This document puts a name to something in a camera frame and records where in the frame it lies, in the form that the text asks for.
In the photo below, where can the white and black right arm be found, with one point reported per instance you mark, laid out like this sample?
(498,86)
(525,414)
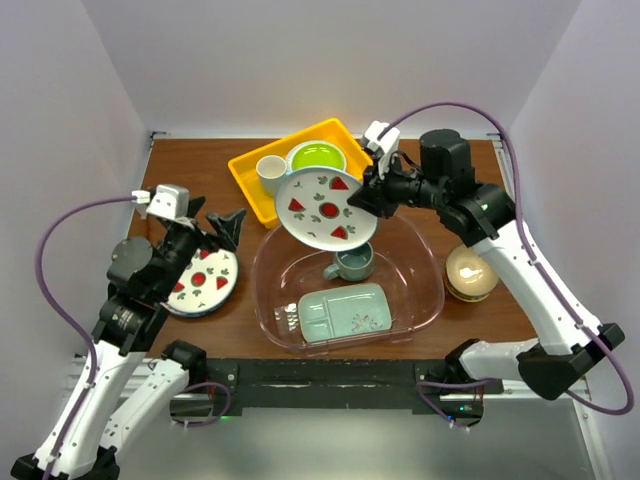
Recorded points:
(569,341)

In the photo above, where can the clear plastic bin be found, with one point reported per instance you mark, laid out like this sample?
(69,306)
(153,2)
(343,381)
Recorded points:
(284,270)

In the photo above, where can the yellow plastic tray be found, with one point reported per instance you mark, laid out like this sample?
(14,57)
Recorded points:
(243,167)

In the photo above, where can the teal glazed ceramic mug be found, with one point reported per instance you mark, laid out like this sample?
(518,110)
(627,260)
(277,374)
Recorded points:
(351,265)

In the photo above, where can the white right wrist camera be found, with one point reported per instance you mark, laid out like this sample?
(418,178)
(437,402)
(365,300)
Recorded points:
(379,142)

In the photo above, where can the beige bowl with black rim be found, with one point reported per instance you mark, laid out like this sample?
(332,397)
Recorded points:
(468,272)

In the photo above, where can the dark blue patterned plate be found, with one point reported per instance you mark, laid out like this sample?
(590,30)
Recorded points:
(220,300)

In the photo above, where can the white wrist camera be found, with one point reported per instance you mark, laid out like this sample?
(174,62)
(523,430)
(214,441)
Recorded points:
(379,142)
(166,201)

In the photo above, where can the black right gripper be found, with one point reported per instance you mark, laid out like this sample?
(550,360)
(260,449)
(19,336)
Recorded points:
(378,202)

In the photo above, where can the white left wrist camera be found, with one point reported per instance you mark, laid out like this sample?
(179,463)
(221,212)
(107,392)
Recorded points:
(166,201)

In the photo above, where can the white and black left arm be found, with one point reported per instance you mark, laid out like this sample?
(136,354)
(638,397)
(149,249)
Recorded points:
(97,427)

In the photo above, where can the aluminium table frame rail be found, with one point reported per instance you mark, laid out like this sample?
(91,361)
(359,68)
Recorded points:
(583,423)

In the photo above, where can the mint divided rectangular plate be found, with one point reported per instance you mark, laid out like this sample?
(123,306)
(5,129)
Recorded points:
(342,312)

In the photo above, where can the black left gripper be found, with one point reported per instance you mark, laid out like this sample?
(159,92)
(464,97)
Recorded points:
(228,227)

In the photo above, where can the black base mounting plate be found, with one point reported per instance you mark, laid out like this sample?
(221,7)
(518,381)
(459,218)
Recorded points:
(329,384)

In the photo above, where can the white mug blue handle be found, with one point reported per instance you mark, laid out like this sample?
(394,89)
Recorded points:
(271,170)

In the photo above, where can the green plate white rim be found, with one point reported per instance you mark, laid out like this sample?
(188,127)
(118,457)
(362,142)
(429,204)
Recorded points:
(316,153)

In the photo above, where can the yellow patterned bowl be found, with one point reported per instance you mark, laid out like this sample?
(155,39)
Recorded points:
(465,297)

